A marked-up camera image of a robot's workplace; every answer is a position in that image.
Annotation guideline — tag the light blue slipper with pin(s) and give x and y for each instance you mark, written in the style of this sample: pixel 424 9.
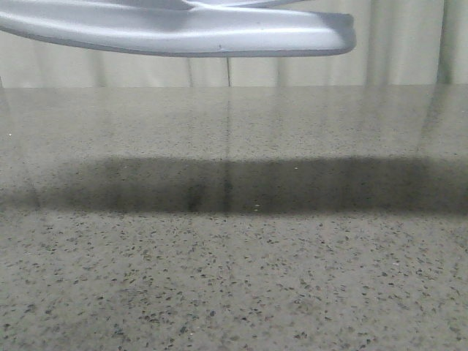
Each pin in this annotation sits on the light blue slipper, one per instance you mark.
pixel 201 29

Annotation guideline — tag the white pleated curtain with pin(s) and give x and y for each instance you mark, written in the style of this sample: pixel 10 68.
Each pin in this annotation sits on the white pleated curtain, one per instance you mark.
pixel 398 42

